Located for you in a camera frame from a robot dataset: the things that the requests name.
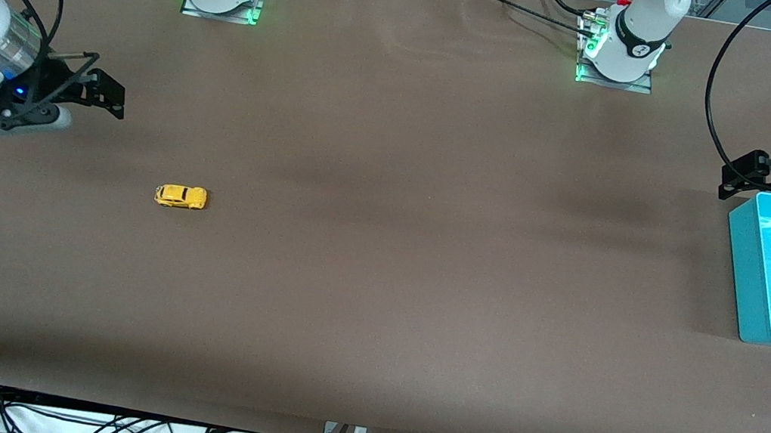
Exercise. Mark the yellow beetle toy car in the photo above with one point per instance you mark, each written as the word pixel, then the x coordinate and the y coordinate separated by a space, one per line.
pixel 181 196

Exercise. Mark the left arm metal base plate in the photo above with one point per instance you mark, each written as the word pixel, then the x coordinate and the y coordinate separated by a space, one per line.
pixel 642 87

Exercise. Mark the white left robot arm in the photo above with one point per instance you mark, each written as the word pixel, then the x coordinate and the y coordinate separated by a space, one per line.
pixel 644 18

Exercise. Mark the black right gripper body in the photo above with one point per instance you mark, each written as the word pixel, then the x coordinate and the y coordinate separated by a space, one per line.
pixel 55 80

